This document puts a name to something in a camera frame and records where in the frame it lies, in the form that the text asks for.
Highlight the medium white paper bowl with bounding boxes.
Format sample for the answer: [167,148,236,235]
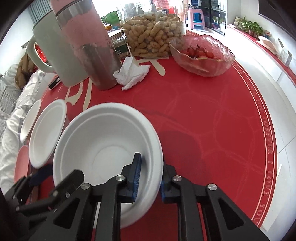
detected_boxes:
[29,99,69,169]

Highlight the large white paper bowl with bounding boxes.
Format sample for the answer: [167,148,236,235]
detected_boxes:
[53,102,164,228]

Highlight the pink plastic plate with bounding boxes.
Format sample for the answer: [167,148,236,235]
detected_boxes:
[14,145,30,183]

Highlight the small white paper bowl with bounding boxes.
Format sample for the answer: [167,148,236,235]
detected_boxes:
[20,99,42,144]

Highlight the round red table mat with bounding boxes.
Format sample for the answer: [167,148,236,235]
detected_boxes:
[41,57,277,226]

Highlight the black remote control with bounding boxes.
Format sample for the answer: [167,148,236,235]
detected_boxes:
[48,76,61,90]

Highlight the brown knotted cushion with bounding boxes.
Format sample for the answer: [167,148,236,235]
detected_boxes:
[15,52,36,90]

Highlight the crumpled white tissue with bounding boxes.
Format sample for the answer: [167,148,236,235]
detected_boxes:
[113,56,151,91]

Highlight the red long counter runner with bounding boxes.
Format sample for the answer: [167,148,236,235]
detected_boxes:
[226,25,295,85]

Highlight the glass bowl with tomatoes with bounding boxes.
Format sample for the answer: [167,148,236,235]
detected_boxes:
[169,35,235,77]

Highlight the pale green electric kettle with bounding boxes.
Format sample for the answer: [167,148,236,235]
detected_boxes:
[27,11,88,87]

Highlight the pink steel thermos bottle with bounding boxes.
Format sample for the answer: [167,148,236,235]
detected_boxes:
[50,1,121,90]

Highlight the potted green plant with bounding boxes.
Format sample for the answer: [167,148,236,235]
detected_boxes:
[238,17,264,38]

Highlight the jar of peanuts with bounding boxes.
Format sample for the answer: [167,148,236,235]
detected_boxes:
[116,1,186,58]

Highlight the pink plastic stool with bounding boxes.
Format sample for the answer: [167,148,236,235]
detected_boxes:
[187,9,206,30]

